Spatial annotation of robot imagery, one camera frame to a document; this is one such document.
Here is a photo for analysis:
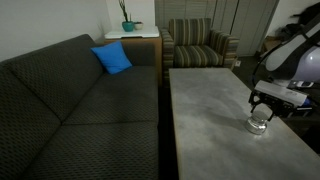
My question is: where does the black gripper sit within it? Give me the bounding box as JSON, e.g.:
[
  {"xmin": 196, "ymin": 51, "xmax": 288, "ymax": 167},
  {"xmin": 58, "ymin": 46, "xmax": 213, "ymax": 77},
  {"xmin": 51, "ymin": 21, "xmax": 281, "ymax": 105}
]
[{"xmin": 249, "ymin": 91, "xmax": 297, "ymax": 121}]

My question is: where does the round silver lid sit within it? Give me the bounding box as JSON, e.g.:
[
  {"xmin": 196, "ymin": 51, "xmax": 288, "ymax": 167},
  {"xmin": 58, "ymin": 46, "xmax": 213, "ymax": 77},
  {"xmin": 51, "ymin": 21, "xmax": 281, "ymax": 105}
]
[{"xmin": 252, "ymin": 111, "xmax": 268, "ymax": 123}]

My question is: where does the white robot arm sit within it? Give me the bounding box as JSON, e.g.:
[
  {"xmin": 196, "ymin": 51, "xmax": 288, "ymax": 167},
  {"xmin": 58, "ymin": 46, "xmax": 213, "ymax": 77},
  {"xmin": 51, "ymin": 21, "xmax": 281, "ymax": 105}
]
[{"xmin": 249, "ymin": 15, "xmax": 320, "ymax": 121}]

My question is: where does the silver tin with candle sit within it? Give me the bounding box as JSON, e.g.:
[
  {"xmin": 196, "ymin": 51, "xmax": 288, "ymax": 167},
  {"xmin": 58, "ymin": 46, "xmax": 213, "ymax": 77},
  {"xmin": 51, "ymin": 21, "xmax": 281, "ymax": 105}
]
[{"xmin": 245, "ymin": 114, "xmax": 267, "ymax": 135}]

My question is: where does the grey top coffee table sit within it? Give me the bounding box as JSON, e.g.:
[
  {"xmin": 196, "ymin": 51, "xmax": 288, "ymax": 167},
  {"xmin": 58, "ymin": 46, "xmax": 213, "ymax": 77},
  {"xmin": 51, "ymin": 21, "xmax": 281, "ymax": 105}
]
[{"xmin": 169, "ymin": 68, "xmax": 320, "ymax": 180}]

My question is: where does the dark clutter pile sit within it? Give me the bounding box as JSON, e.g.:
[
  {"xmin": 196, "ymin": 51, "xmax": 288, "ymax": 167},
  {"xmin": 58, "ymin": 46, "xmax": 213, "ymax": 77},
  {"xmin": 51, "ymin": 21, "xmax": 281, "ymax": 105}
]
[{"xmin": 264, "ymin": 0, "xmax": 320, "ymax": 46}]

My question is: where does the striped armchair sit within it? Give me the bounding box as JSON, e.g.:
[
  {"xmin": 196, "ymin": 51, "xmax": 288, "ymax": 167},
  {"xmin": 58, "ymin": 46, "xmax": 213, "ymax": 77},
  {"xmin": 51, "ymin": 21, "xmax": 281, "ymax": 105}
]
[{"xmin": 160, "ymin": 18, "xmax": 239, "ymax": 87}]

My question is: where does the wooden side table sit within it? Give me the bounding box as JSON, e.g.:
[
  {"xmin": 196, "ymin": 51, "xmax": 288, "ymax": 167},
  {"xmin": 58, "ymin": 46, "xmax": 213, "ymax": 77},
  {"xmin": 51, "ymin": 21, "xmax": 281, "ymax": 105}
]
[{"xmin": 100, "ymin": 38, "xmax": 159, "ymax": 88}]

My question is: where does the small white plant pot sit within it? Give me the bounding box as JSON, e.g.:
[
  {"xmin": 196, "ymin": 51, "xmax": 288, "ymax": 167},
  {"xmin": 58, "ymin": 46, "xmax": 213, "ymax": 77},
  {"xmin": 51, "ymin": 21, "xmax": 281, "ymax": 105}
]
[{"xmin": 134, "ymin": 22, "xmax": 144, "ymax": 30}]

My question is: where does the teal plant pot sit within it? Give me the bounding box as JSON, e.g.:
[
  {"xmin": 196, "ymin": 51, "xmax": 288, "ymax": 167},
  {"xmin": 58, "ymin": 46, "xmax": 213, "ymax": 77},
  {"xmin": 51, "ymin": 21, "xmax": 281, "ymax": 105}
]
[{"xmin": 118, "ymin": 0, "xmax": 134, "ymax": 32}]

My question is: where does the blue cushion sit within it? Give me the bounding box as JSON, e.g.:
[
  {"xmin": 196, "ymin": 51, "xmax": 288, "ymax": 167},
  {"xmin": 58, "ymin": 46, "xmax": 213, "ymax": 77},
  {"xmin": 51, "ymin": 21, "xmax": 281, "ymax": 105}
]
[{"xmin": 91, "ymin": 41, "xmax": 132, "ymax": 74}]

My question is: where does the dark grey sofa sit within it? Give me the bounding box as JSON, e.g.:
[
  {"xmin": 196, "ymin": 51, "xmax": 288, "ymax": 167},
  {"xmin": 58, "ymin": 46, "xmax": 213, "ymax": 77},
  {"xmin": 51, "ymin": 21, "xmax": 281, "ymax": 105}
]
[{"xmin": 0, "ymin": 34, "xmax": 159, "ymax": 180}]

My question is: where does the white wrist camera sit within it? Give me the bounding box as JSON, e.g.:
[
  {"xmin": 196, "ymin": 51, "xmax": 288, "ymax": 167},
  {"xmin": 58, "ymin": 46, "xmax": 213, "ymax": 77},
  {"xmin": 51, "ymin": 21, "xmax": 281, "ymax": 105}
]
[{"xmin": 255, "ymin": 80, "xmax": 307, "ymax": 106}]

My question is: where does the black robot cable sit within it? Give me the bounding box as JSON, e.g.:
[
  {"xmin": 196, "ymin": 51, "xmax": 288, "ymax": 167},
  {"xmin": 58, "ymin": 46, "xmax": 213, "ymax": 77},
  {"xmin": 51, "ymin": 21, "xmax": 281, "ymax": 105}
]
[{"xmin": 251, "ymin": 49, "xmax": 320, "ymax": 111}]

